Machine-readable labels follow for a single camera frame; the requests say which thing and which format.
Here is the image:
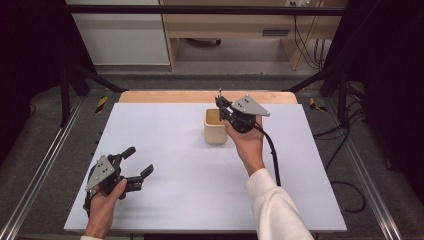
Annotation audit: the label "person's left hand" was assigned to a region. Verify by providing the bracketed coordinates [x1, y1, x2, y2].
[86, 178, 128, 232]

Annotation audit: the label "black horizontal frame bar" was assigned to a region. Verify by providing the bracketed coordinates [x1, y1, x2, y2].
[65, 4, 346, 16]

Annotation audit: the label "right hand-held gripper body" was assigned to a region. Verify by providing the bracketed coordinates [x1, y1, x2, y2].
[220, 94, 271, 134]

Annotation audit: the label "light wooden desk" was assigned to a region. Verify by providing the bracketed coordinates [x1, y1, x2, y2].
[159, 0, 348, 72]

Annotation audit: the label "yellow clamp left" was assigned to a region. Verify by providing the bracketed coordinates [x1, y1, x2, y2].
[95, 96, 110, 114]

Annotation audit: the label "yellow clamp right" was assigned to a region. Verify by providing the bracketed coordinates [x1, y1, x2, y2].
[308, 97, 328, 113]

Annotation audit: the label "hand-held gripper cable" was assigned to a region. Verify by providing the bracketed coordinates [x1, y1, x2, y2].
[82, 163, 98, 218]
[253, 121, 282, 187]

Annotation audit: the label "aluminium floor rail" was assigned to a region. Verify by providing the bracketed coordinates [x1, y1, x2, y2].
[0, 96, 85, 240]
[324, 97, 405, 240]

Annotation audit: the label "white cabinet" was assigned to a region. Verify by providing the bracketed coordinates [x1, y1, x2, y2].
[65, 0, 171, 66]

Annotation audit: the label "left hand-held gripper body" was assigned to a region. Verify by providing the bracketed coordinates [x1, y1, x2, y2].
[84, 153, 144, 201]

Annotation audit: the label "left hand-held gripper cable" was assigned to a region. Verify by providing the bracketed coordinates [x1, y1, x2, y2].
[82, 163, 98, 218]

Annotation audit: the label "white board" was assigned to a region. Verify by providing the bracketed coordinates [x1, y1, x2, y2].
[63, 102, 348, 233]

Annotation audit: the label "black pen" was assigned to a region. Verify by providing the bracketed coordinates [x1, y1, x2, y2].
[217, 87, 224, 122]

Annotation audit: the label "person's right hand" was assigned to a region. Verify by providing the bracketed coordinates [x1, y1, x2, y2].
[223, 115, 267, 162]

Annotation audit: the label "right hand-held gripper cable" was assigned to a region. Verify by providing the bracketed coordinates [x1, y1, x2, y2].
[253, 121, 282, 187]

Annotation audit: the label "black curtain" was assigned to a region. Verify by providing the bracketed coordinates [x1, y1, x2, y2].
[321, 0, 424, 204]
[0, 0, 98, 164]

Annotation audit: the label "black metal stand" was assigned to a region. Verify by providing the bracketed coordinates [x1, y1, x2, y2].
[282, 63, 351, 130]
[59, 63, 129, 128]

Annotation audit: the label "square wooden pen holder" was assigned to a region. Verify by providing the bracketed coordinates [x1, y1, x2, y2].
[203, 108, 230, 145]

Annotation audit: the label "yellow clamp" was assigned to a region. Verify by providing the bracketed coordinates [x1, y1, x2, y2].
[95, 96, 110, 114]
[308, 97, 328, 113]

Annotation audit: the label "black floor cable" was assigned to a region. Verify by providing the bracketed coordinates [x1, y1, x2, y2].
[313, 99, 368, 214]

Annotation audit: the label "wooden table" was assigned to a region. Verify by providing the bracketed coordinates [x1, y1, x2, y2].
[118, 90, 298, 105]

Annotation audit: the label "hanging black cables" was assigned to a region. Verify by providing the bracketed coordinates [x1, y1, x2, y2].
[290, 1, 332, 71]

